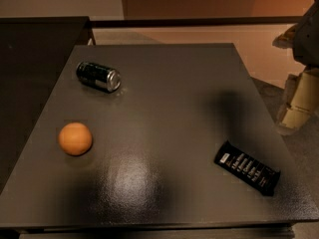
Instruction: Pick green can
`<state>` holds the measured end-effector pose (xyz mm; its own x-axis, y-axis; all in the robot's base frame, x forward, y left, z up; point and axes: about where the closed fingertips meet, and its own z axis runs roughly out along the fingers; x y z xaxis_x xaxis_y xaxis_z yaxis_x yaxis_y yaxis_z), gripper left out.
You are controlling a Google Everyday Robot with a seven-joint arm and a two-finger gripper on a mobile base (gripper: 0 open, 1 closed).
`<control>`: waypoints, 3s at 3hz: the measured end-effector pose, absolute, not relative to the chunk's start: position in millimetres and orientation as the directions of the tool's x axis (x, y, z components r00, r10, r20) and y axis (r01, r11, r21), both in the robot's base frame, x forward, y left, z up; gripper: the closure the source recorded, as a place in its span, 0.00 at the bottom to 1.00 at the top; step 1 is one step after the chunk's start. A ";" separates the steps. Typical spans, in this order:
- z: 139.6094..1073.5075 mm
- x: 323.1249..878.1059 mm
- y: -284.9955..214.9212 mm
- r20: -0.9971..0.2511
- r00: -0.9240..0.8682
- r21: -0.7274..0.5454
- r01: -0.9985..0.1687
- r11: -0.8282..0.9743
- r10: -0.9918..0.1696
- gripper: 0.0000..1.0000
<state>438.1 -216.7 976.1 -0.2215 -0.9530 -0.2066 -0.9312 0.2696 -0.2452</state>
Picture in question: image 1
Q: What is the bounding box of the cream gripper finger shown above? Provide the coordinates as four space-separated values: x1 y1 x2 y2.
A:
276 67 319 135

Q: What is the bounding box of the dark green drink can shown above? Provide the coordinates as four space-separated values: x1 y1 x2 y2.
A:
76 62 122 93

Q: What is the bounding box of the orange ball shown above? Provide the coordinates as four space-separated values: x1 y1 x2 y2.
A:
58 122 93 156

